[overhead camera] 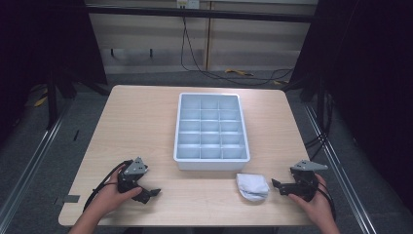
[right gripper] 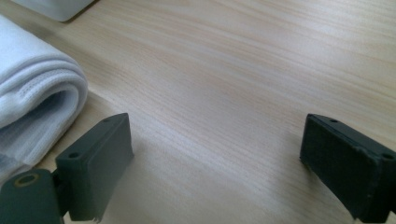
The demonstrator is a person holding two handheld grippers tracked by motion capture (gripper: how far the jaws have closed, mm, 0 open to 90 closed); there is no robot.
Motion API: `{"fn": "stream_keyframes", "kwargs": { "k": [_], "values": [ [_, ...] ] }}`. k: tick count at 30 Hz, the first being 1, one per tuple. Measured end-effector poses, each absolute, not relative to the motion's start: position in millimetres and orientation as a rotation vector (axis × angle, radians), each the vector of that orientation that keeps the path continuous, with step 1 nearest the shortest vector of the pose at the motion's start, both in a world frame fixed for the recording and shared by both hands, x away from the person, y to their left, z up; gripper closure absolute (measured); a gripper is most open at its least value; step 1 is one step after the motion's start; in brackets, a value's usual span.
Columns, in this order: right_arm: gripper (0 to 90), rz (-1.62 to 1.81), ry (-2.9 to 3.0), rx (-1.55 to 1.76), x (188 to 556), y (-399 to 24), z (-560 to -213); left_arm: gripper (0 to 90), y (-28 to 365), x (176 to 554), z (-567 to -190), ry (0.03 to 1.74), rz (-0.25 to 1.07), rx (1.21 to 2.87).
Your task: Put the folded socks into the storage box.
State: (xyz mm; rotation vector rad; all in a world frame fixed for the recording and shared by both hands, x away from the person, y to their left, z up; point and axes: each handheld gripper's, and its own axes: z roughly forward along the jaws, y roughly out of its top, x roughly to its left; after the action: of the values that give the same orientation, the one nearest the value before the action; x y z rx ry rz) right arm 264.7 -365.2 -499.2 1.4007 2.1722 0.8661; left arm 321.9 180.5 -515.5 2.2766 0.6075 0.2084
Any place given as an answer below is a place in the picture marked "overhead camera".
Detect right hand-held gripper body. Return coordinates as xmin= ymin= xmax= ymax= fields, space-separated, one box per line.
xmin=289 ymin=159 xmax=329 ymax=201

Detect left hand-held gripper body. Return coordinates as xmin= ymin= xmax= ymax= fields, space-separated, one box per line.
xmin=117 ymin=156 xmax=149 ymax=196

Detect white socks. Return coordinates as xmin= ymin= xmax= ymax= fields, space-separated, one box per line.
xmin=235 ymin=172 xmax=271 ymax=203

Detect white divided storage tray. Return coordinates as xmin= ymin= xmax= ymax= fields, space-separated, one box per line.
xmin=172 ymin=92 xmax=251 ymax=172

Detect person's left hand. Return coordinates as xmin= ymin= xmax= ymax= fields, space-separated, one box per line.
xmin=92 ymin=163 xmax=143 ymax=217

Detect person's right hand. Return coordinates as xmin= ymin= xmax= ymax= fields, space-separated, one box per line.
xmin=288 ymin=173 xmax=336 ymax=226

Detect grey tape strip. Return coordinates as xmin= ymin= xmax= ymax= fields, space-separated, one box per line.
xmin=62 ymin=194 xmax=81 ymax=205

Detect black curtain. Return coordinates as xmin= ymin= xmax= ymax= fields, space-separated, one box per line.
xmin=288 ymin=0 xmax=413 ymax=204
xmin=0 ymin=0 xmax=109 ymax=144

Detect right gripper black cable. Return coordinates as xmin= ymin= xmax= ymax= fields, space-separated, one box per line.
xmin=315 ymin=180 xmax=338 ymax=222

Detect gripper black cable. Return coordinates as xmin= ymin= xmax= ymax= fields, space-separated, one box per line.
xmin=83 ymin=159 xmax=134 ymax=213
xmin=315 ymin=180 xmax=338 ymax=222

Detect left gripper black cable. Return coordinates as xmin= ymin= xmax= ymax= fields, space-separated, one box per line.
xmin=83 ymin=159 xmax=134 ymax=213

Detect metal floor rail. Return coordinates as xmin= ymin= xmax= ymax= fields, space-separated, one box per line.
xmin=0 ymin=102 xmax=71 ymax=226
xmin=303 ymin=103 xmax=378 ymax=234

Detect black cable bundle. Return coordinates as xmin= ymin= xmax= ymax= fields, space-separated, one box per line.
xmin=303 ymin=92 xmax=336 ymax=161

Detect yellow strap on floor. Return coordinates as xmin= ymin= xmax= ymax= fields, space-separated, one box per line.
xmin=224 ymin=67 xmax=255 ymax=78
xmin=33 ymin=87 xmax=49 ymax=108

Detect black hanging wall cable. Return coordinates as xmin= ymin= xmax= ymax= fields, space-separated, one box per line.
xmin=179 ymin=15 xmax=295 ymax=88

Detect black horizontal frame bar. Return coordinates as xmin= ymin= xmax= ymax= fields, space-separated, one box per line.
xmin=85 ymin=4 xmax=319 ymax=24

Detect white wall power outlet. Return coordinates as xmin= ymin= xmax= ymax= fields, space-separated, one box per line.
xmin=175 ymin=0 xmax=201 ymax=10

